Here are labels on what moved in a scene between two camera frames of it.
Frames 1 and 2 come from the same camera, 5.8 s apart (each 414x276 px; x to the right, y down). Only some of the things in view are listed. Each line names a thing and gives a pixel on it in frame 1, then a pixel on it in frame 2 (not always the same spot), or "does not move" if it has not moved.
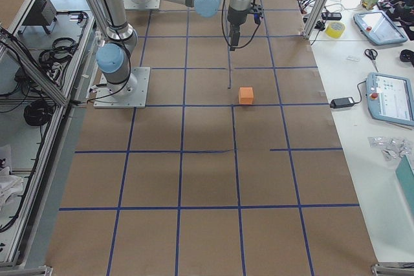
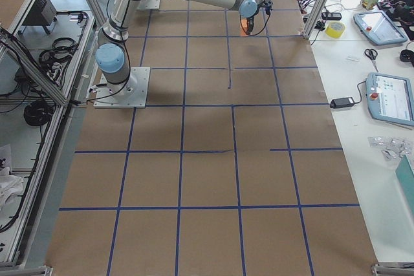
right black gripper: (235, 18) -> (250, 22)
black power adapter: (341, 103) does not move
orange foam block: (246, 95) -> (244, 24)
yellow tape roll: (335, 29) does not move
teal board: (405, 173) does not move
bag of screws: (392, 148) does not move
